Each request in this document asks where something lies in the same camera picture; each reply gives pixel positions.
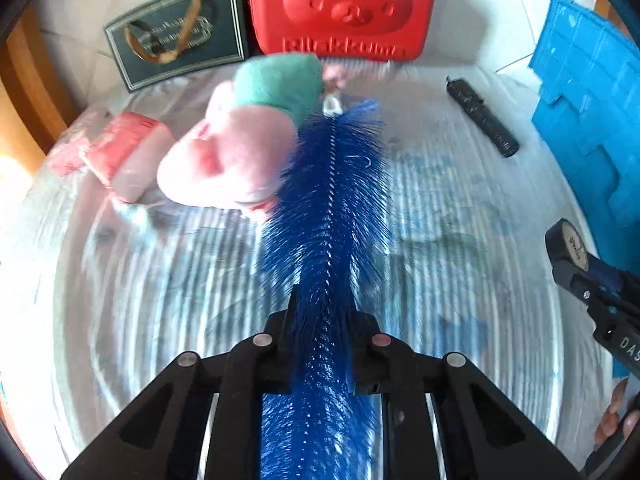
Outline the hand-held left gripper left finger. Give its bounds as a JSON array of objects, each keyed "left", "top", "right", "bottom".
[{"left": 60, "top": 282, "right": 301, "bottom": 480}]

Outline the blue bottle brush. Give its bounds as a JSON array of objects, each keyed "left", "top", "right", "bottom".
[{"left": 257, "top": 100, "right": 396, "bottom": 480}]

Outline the pink pig plush toy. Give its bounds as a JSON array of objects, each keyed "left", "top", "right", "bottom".
[{"left": 156, "top": 55, "right": 348, "bottom": 221}]

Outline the black gift box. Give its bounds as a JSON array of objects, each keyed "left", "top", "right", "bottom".
[{"left": 104, "top": 0, "right": 250, "bottom": 92}]

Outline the person's right hand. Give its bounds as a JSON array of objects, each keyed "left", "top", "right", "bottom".
[{"left": 594, "top": 377, "right": 635, "bottom": 447}]

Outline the wooden frame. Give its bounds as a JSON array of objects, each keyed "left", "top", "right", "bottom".
[{"left": 0, "top": 5, "right": 78, "bottom": 171}]

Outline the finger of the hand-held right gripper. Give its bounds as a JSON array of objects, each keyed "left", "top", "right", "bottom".
[{"left": 545, "top": 219, "right": 640, "bottom": 321}]

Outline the pink tissue box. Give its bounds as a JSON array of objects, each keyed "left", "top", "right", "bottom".
[{"left": 82, "top": 112, "right": 176, "bottom": 203}]

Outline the red bear suitcase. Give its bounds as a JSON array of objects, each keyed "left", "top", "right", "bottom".
[{"left": 247, "top": 0, "right": 440, "bottom": 63}]

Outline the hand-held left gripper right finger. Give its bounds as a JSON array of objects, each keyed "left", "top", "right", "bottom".
[{"left": 350, "top": 310, "right": 583, "bottom": 480}]

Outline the blue plastic crate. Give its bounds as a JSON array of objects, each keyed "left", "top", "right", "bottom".
[{"left": 530, "top": 0, "right": 640, "bottom": 281}]

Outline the pink box with photo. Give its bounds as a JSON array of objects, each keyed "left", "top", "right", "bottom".
[{"left": 47, "top": 110, "right": 118, "bottom": 177}]

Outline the black flashlight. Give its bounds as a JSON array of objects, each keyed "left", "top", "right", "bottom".
[{"left": 446, "top": 77, "right": 520, "bottom": 158}]

